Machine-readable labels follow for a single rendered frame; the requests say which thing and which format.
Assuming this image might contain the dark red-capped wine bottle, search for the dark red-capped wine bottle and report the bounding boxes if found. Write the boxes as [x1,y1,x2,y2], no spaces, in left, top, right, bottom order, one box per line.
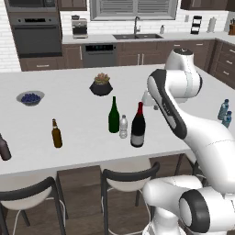
[130,101,147,149]

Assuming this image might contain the succulent in black pot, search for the succulent in black pot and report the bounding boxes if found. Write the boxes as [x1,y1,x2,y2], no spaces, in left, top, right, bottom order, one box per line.
[89,73,114,97]

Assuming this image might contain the blue plastic water bottle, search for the blue plastic water bottle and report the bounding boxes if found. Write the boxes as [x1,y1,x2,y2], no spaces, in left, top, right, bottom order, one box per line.
[221,110,233,129]
[217,98,230,121]

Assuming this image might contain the brown oven housing drawer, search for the brown oven housing drawer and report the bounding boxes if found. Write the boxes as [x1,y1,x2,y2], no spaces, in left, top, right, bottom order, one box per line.
[18,56,66,73]

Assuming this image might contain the window with blinds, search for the window with blinds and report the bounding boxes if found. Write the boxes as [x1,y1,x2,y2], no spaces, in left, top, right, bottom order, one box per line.
[89,0,179,21]

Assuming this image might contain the grey bowl of blueberries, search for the grey bowl of blueberries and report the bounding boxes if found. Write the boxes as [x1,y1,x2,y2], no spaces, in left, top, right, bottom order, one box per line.
[16,90,46,106]

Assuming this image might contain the silver coffee machine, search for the silver coffee machine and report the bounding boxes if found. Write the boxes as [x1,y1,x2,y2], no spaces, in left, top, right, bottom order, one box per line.
[71,14,89,39]

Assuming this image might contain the dark wall oven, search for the dark wall oven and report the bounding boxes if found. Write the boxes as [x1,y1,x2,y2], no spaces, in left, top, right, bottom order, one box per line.
[8,12,63,59]

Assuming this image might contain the clear plastic bottle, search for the clear plastic bottle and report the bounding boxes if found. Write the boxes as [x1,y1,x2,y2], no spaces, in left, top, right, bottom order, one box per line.
[118,114,129,140]

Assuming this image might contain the brown corner base cupboards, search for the brown corner base cupboards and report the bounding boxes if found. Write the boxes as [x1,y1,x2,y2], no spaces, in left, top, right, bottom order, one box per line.
[208,39,235,90]

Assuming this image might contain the dark tap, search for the dark tap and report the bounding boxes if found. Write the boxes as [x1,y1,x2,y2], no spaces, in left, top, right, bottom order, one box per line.
[132,16,142,36]

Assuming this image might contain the dark dishwasher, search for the dark dishwasher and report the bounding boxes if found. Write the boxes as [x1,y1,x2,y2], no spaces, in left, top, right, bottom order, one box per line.
[81,42,118,69]

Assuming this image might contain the black spice rack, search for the black spice rack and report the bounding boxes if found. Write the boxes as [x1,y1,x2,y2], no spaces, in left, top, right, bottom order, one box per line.
[189,15,203,36]

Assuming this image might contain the dark microwave oven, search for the dark microwave oven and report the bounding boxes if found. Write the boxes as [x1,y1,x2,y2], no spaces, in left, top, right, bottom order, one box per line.
[4,0,59,14]

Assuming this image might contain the green glass bottle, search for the green glass bottle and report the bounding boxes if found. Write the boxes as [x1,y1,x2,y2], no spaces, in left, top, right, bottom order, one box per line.
[107,95,120,134]

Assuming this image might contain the white paper towel roll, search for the white paper towel roll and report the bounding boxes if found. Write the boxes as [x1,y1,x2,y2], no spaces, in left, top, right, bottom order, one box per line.
[207,17,218,34]

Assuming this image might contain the brown wall cupboards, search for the brown wall cupboards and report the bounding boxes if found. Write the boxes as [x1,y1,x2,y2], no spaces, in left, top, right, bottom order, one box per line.
[180,0,235,12]
[57,0,88,12]

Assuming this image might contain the dark brown glass bottle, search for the dark brown glass bottle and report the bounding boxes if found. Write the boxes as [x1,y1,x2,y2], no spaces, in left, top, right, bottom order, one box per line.
[0,133,13,162]

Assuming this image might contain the dark sink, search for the dark sink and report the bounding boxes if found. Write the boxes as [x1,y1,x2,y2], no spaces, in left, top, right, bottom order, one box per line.
[112,32,165,41]

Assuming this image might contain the white stool with black frame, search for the white stool with black frame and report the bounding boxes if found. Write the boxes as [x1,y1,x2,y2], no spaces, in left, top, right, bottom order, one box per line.
[100,157,162,235]
[0,174,67,235]
[173,150,206,185]

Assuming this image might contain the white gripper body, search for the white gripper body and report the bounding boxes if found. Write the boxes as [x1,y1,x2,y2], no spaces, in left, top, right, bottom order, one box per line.
[140,90,160,111]

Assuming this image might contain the brown glass beer bottle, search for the brown glass beer bottle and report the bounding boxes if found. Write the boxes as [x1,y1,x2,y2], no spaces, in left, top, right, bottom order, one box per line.
[50,117,63,149]

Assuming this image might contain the brown knife block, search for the brown knife block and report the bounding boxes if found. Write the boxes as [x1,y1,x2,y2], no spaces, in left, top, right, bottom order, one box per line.
[228,18,235,37]

